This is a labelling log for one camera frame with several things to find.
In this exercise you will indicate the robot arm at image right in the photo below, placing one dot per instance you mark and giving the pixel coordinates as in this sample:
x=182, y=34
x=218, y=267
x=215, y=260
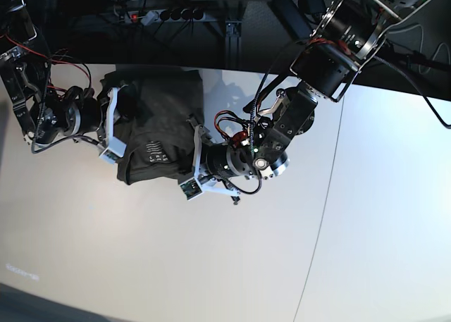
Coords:
x=337, y=41

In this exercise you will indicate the black tripod stand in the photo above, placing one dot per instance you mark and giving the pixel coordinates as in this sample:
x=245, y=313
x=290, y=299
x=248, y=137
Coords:
x=414, y=57

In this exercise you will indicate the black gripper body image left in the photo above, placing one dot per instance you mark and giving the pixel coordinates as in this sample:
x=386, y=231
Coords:
x=78, y=116

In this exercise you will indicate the black power adapter brick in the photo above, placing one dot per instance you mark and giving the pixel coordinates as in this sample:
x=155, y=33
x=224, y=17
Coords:
x=293, y=21

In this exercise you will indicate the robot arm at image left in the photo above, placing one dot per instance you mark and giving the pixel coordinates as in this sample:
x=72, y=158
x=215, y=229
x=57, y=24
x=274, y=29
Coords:
x=26, y=66

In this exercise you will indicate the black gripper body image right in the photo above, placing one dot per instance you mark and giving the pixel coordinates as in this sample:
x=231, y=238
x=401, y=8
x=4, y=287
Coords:
x=216, y=164

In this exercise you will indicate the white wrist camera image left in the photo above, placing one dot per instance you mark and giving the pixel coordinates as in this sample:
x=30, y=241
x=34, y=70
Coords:
x=112, y=155

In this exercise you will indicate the black power strip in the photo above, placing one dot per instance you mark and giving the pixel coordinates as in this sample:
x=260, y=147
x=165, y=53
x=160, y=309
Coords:
x=174, y=15

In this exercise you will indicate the grey T-shirt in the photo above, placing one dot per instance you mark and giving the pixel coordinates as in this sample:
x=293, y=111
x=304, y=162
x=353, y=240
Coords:
x=159, y=140

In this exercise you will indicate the aluminium frame post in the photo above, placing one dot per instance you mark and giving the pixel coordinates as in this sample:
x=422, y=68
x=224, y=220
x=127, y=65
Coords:
x=233, y=44

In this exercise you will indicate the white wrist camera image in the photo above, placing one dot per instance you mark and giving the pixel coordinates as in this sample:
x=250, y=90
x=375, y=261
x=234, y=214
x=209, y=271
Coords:
x=112, y=155
x=191, y=188

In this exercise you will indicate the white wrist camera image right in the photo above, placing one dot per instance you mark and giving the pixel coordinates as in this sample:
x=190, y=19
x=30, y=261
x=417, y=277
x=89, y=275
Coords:
x=191, y=188

